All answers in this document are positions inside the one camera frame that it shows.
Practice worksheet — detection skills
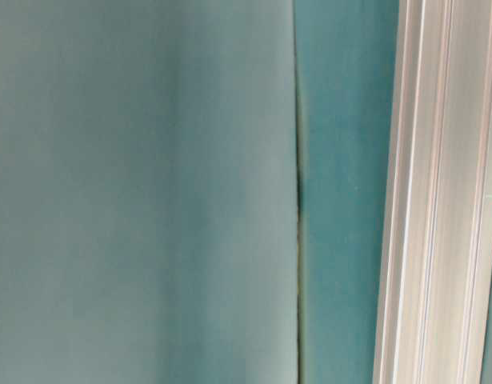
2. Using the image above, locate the long silver aluminium rail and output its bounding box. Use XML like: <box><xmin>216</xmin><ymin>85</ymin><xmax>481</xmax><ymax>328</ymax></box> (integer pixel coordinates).
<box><xmin>373</xmin><ymin>1</ymin><xmax>492</xmax><ymax>383</ymax></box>

